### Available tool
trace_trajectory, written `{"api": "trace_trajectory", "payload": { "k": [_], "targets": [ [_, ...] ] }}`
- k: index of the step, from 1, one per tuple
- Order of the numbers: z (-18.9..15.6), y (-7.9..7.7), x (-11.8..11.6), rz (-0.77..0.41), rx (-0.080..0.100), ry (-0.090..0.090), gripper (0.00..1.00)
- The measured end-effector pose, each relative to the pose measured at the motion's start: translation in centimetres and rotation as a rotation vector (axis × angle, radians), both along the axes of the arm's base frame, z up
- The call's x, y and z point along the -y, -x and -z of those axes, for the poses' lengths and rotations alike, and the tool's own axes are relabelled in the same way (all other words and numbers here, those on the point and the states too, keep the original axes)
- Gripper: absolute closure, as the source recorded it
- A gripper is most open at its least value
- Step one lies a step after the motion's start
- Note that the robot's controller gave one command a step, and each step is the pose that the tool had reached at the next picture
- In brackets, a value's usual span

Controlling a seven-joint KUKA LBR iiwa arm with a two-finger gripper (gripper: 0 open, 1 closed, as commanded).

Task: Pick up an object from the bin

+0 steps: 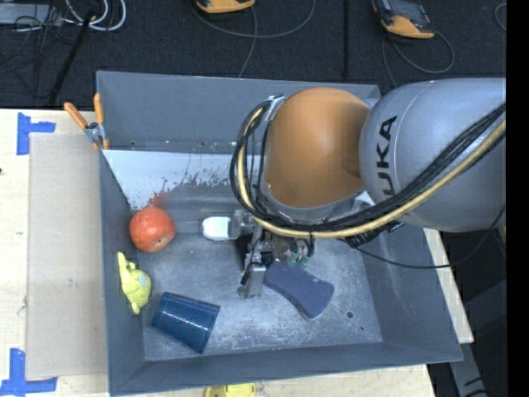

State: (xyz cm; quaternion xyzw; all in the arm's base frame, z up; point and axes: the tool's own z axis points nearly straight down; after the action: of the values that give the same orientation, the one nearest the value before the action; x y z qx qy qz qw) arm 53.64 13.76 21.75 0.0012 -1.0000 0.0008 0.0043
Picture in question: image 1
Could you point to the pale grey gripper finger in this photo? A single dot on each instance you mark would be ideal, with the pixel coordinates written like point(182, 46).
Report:
point(258, 281)
point(244, 292)

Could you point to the grey metal bin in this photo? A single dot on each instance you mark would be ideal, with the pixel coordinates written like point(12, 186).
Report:
point(264, 329)

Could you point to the grey-blue flat curved block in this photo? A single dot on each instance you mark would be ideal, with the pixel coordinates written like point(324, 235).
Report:
point(303, 292)

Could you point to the clear bottle with white cap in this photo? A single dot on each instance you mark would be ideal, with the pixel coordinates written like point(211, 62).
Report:
point(217, 227)

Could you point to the dark blue cup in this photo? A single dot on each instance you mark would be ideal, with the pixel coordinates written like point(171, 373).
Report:
point(184, 320)

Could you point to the yellow toy animal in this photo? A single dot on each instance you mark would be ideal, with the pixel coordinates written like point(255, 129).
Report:
point(136, 288)

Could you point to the orange toy fruit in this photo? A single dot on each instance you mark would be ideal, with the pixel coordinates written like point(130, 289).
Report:
point(151, 229)

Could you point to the pale cardboard board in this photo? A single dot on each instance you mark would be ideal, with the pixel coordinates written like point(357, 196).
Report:
point(66, 263)

